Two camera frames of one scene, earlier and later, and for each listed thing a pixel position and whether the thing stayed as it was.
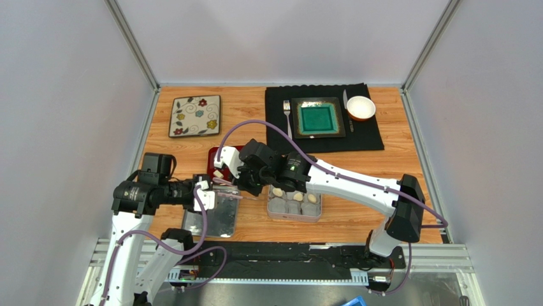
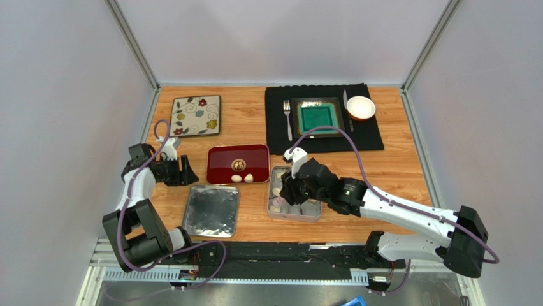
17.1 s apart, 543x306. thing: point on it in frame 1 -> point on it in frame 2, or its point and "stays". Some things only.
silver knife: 346,106 stays
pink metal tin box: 285,208 stays
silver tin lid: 222,222 stays
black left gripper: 192,182 -> 183,177
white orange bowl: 360,108 stays
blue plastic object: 359,301 stays
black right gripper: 244,177 -> 293,189
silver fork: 287,109 stays
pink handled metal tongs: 229,183 -> 278,201
